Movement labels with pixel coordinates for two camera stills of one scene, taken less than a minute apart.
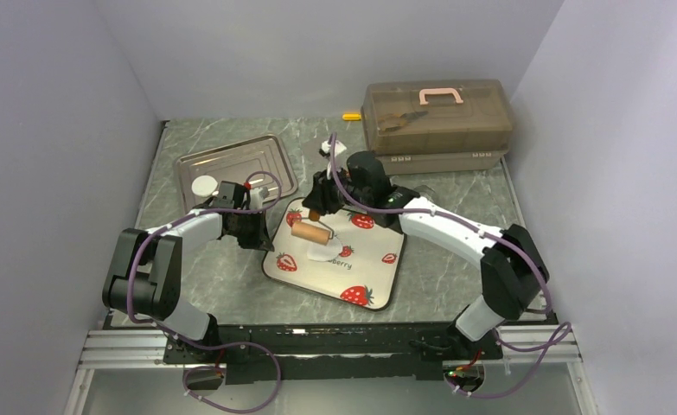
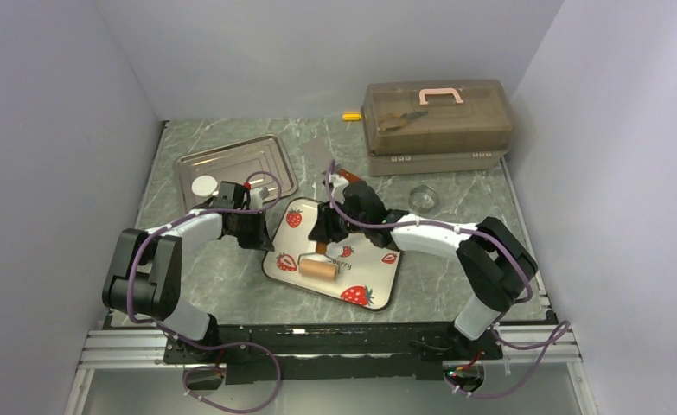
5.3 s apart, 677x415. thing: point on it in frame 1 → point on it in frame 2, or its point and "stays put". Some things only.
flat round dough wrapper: x=204 y=185 stays put
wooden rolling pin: x=311 y=233 → x=318 y=264
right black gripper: x=321 y=197 → x=326 y=230
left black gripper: x=260 y=239 stays put
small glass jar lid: x=424 y=188 stays put
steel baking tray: x=256 y=162 stays put
